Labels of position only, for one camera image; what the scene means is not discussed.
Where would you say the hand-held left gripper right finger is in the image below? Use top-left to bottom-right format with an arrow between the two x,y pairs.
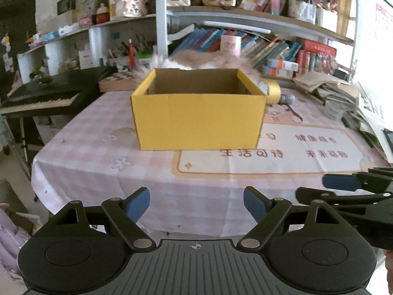
236,186 -> 351,251

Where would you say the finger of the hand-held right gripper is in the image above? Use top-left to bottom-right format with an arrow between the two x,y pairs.
322,167 -> 393,192
295,187 -> 393,207

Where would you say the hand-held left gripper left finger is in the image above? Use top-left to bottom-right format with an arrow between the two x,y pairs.
46,187 -> 157,251

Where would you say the yellow cardboard box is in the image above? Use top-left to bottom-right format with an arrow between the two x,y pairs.
130,68 -> 267,151

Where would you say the pink checked tablecloth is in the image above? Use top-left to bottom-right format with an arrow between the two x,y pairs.
31,81 -> 390,237

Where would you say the stack of papers and books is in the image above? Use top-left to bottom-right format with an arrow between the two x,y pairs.
316,81 -> 393,157

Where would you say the open paper booklet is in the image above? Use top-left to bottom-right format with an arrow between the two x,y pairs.
293,71 -> 351,93

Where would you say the yellow tape roll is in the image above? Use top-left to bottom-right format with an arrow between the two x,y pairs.
259,79 -> 281,105

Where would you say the checkered board box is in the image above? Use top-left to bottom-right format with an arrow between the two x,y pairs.
99,69 -> 152,92

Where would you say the orange and blue box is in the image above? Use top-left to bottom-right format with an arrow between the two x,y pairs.
267,58 -> 299,71
263,67 -> 294,78

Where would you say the red boxed book set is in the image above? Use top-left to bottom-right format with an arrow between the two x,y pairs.
295,38 -> 338,74

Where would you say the pink cloth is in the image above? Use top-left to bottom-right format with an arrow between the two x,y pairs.
0,203 -> 34,283

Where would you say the black piano keyboard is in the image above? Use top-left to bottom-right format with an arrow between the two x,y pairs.
0,66 -> 117,117

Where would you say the white box with red label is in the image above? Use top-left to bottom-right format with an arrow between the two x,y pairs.
78,49 -> 93,70

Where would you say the row of colourful books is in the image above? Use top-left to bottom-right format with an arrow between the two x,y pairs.
173,26 -> 303,70

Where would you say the fluffy cream cat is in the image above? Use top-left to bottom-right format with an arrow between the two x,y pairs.
152,51 -> 261,83

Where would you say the pink patterned cup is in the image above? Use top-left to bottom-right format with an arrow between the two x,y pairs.
220,35 -> 241,56

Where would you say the white storage bin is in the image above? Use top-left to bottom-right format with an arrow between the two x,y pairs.
316,6 -> 338,33

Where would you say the white tube lamp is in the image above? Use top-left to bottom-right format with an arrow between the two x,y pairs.
203,21 -> 271,34

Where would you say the white bookshelf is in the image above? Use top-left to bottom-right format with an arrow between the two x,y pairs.
17,0 -> 360,83

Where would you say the red round jar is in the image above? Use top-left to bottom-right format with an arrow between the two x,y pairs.
96,3 -> 110,23

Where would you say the wall calendar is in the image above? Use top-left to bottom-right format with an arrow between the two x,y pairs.
375,3 -> 393,40

